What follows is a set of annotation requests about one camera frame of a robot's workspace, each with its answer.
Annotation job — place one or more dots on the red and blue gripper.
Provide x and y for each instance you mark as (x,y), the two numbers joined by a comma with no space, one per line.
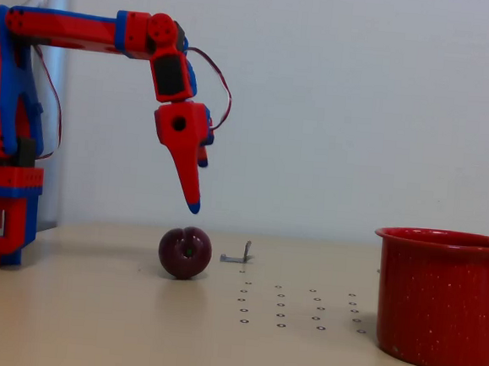
(185,138)

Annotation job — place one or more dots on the dark purple plum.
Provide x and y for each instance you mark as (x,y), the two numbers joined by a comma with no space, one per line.
(184,254)

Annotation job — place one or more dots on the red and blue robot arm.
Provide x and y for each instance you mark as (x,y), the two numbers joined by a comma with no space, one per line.
(70,29)

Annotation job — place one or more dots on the red speckled enamel mug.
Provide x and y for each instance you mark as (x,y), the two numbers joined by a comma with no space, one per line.
(442,304)

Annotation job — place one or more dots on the small grey metal bracket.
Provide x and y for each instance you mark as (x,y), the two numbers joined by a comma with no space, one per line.
(234,258)

